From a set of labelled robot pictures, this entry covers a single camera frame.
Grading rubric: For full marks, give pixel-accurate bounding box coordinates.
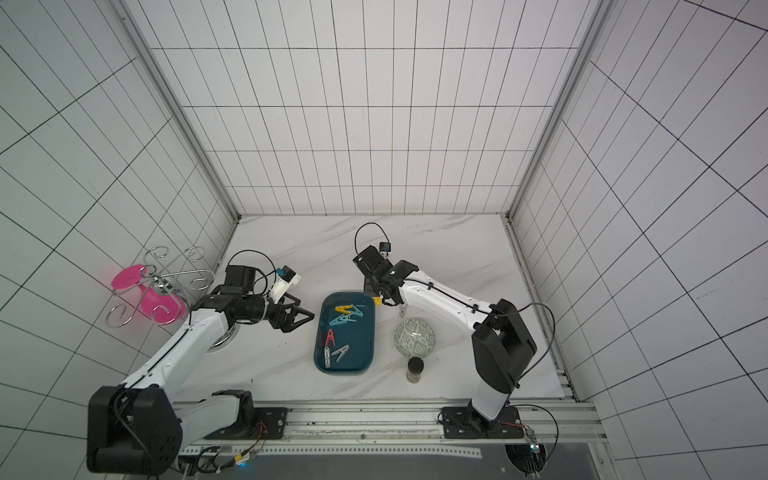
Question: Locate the teal clothespin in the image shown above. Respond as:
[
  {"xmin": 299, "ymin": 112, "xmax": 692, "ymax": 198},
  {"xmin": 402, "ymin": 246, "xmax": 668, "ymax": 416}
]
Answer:
[{"xmin": 328, "ymin": 314, "xmax": 360, "ymax": 327}]

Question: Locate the teal plastic storage box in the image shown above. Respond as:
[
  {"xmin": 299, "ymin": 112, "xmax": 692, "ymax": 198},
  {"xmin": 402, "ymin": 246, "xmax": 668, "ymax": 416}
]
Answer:
[{"xmin": 314, "ymin": 291, "xmax": 376, "ymax": 375}]

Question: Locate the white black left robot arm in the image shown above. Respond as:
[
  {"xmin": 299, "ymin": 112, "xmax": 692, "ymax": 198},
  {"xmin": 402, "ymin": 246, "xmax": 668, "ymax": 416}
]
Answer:
[{"xmin": 86, "ymin": 286, "xmax": 314, "ymax": 476}]

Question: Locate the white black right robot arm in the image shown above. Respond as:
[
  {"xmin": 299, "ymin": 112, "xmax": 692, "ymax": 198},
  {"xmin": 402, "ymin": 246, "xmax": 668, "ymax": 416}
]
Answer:
[{"xmin": 353, "ymin": 251, "xmax": 538, "ymax": 439}]

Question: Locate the green patterned ceramic bowl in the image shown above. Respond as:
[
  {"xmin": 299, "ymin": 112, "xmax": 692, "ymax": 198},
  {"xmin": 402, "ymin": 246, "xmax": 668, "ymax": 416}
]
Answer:
[{"xmin": 394, "ymin": 318, "xmax": 436, "ymax": 359}]

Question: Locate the black cap spice jar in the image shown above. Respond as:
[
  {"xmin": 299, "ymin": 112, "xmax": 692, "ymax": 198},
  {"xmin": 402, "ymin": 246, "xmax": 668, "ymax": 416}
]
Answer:
[{"xmin": 406, "ymin": 356, "xmax": 424, "ymax": 384}]

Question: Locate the pink wine glass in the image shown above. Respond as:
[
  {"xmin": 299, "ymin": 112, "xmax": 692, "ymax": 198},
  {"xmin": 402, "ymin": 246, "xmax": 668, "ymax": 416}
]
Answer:
[{"xmin": 107, "ymin": 264, "xmax": 187, "ymax": 328}]

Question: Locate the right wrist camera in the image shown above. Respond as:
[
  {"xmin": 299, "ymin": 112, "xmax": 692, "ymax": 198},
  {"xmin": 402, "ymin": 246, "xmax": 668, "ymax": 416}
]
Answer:
[{"xmin": 353, "ymin": 242, "xmax": 392, "ymax": 277}]

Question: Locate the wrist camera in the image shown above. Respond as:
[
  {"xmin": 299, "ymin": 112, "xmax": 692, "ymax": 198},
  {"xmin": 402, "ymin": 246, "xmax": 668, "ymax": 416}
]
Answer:
[
  {"xmin": 268, "ymin": 266, "xmax": 301, "ymax": 303},
  {"xmin": 353, "ymin": 242, "xmax": 392, "ymax": 277}
]

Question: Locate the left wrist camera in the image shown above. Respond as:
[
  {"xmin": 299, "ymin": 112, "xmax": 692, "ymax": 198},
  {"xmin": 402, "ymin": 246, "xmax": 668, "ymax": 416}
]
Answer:
[{"xmin": 268, "ymin": 266, "xmax": 301, "ymax": 303}]

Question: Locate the silver wire glass rack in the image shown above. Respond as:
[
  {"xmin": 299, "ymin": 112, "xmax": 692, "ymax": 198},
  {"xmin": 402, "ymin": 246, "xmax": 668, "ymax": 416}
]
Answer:
[{"xmin": 105, "ymin": 245, "xmax": 214, "ymax": 329}]

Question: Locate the aluminium mounting rail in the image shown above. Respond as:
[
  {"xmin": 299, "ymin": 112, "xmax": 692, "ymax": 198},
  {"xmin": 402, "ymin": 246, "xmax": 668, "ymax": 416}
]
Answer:
[{"xmin": 178, "ymin": 401, "xmax": 607, "ymax": 458}]

